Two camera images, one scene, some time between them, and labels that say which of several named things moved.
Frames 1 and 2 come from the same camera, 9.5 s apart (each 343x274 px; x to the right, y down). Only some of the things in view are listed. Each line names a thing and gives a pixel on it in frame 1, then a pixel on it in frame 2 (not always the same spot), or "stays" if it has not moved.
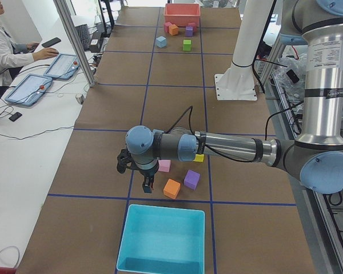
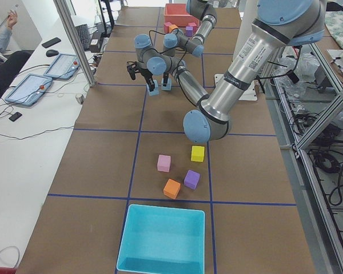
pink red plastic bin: x=182 y=14 stays
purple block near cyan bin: x=191 y=180 stays
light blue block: x=161 y=41 -> x=168 y=87
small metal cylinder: x=80 y=99 stays
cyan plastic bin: x=162 y=240 stays
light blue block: x=147 y=190 -> x=155 y=92
